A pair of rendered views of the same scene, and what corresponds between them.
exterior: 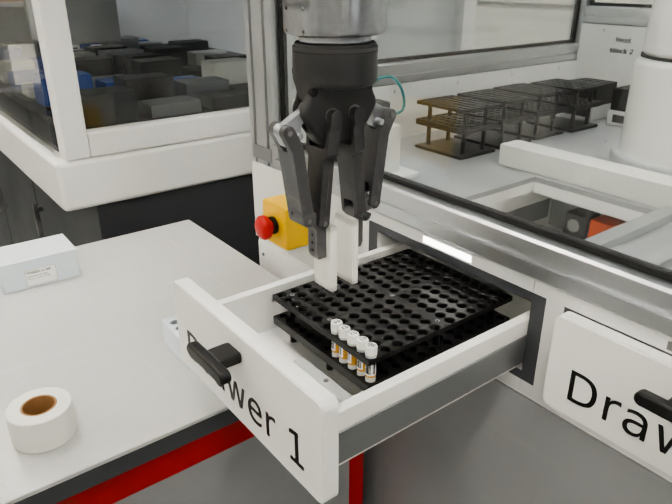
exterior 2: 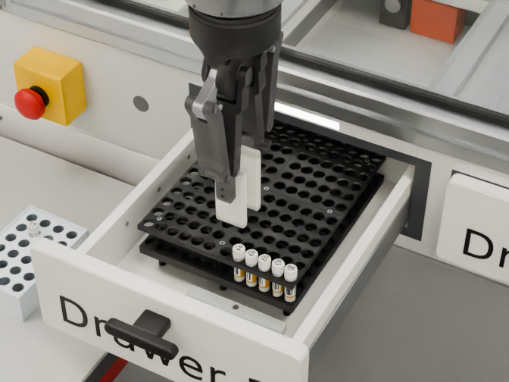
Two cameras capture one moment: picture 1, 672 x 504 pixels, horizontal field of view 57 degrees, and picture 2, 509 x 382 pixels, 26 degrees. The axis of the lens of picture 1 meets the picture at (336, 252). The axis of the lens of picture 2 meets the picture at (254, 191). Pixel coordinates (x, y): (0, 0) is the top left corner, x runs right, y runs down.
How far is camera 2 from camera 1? 0.52 m
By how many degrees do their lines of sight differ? 26
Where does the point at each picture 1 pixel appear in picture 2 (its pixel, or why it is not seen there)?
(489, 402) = not seen: hidden behind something
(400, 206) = not seen: hidden behind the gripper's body
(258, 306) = (115, 237)
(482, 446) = (364, 302)
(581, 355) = (476, 215)
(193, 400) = (60, 359)
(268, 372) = (217, 334)
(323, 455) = not seen: outside the picture
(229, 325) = (146, 292)
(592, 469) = (488, 306)
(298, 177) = (220, 144)
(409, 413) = (338, 320)
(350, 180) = (250, 116)
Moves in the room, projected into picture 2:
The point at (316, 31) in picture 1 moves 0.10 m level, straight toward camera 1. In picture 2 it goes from (238, 14) to (298, 84)
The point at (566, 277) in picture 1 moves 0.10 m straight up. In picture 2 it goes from (453, 144) to (466, 61)
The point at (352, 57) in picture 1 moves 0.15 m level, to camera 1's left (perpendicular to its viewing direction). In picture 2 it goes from (269, 24) to (85, 69)
